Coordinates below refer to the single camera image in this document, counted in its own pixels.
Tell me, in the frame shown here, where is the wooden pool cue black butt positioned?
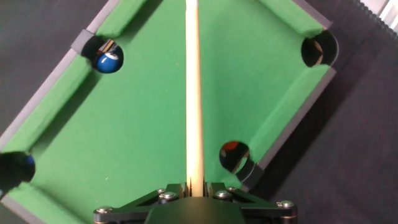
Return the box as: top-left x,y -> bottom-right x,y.
185,0 -> 205,198

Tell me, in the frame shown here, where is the mini green pool table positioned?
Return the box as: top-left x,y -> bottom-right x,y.
0,0 -> 340,224

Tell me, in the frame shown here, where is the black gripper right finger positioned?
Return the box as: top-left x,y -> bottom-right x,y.
205,182 -> 299,224

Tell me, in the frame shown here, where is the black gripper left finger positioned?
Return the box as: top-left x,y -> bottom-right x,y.
93,182 -> 187,224

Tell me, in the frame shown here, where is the blue pool ball white spot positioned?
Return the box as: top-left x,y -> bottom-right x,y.
96,52 -> 123,75

